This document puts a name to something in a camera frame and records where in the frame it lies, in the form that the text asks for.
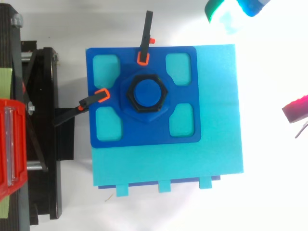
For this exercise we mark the white and grey robot hand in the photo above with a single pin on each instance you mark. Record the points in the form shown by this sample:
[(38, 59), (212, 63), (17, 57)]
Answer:
[(231, 19)]

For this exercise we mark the turquoise plate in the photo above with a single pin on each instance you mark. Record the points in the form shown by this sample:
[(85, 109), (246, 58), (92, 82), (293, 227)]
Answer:
[(216, 120)]

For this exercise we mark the black hex nut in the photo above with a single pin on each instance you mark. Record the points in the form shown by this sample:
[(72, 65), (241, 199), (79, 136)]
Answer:
[(131, 95)]

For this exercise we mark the blue plate with square hollows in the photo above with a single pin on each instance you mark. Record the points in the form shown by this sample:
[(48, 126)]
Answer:
[(144, 132)]

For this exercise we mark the black and orange clip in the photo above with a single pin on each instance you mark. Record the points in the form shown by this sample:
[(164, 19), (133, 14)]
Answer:
[(146, 31), (72, 114)]

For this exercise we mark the blue bolt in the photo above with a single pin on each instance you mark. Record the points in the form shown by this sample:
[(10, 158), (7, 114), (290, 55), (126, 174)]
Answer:
[(147, 93)]

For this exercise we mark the black metal stand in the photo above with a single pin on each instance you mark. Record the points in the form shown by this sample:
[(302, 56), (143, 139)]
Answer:
[(51, 144)]

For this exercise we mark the red plastic bin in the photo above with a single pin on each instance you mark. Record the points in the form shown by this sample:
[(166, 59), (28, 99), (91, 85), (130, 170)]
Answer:
[(16, 144)]

